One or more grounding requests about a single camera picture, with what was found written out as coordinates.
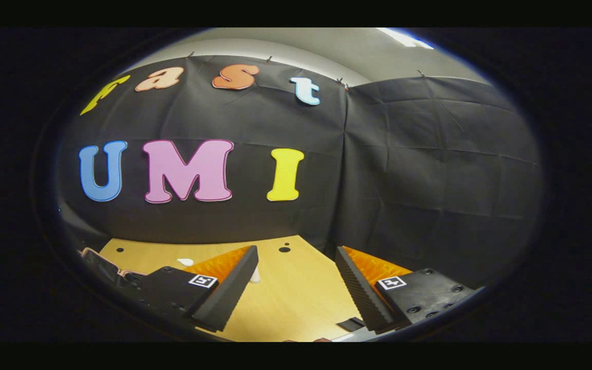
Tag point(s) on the white skin care tube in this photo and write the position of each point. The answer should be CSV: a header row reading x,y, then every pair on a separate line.
x,y
255,276

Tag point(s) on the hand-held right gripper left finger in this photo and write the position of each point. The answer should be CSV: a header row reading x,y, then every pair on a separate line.
x,y
224,295

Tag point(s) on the pink suitcase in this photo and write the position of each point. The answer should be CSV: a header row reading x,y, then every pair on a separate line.
x,y
100,264

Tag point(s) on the black backdrop cloth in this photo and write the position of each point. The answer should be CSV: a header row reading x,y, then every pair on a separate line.
x,y
404,169

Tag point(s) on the small white skin care bottle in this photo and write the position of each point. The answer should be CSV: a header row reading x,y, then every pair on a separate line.
x,y
185,262

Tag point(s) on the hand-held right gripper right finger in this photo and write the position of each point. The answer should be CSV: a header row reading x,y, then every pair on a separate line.
x,y
360,295

